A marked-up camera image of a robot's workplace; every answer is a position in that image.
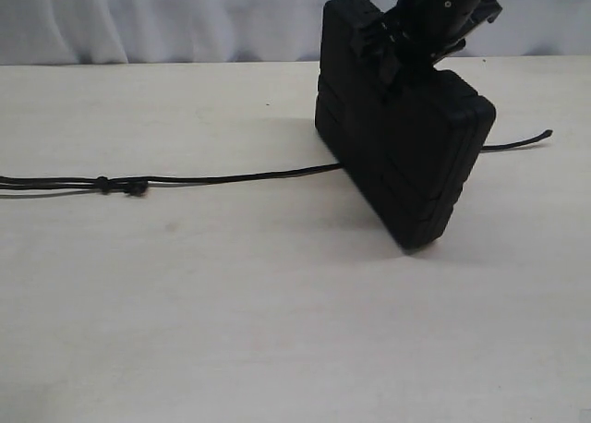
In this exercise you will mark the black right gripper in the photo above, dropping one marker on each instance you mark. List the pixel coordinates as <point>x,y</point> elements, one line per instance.
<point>419,32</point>

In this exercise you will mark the black plastic carrying case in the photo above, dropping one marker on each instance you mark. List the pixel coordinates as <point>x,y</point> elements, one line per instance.
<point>409,147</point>

